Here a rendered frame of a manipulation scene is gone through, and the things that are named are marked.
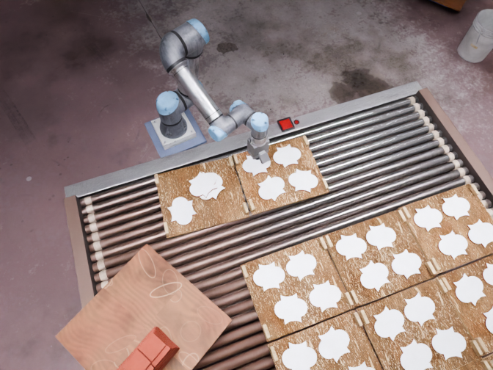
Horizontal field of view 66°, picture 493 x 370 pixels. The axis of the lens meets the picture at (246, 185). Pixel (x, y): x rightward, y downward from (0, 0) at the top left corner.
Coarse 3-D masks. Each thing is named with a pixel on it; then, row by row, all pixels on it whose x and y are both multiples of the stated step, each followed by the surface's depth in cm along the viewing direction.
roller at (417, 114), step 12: (396, 120) 212; (408, 120) 214; (360, 132) 209; (372, 132) 210; (324, 144) 205; (336, 144) 207; (132, 204) 188; (144, 204) 190; (96, 216) 185; (108, 216) 187
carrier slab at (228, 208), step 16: (224, 160) 198; (160, 176) 193; (176, 176) 194; (192, 176) 194; (224, 176) 194; (160, 192) 190; (176, 192) 190; (224, 192) 190; (240, 192) 190; (208, 208) 186; (224, 208) 186; (240, 208) 186; (176, 224) 182; (192, 224) 182; (208, 224) 183
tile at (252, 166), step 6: (246, 156) 198; (246, 162) 196; (252, 162) 196; (258, 162) 196; (270, 162) 196; (246, 168) 195; (252, 168) 195; (258, 168) 195; (264, 168) 195; (252, 174) 194
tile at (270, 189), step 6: (270, 180) 192; (276, 180) 192; (282, 180) 192; (264, 186) 190; (270, 186) 190; (276, 186) 190; (282, 186) 190; (258, 192) 189; (264, 192) 189; (270, 192) 189; (276, 192) 189; (282, 192) 189; (264, 198) 187; (270, 198) 188; (276, 198) 188
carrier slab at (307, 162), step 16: (288, 144) 203; (240, 160) 198; (272, 160) 198; (304, 160) 199; (240, 176) 194; (256, 176) 194; (272, 176) 194; (288, 176) 194; (320, 176) 194; (256, 192) 190; (288, 192) 190; (304, 192) 190; (320, 192) 190; (256, 208) 186; (272, 208) 187
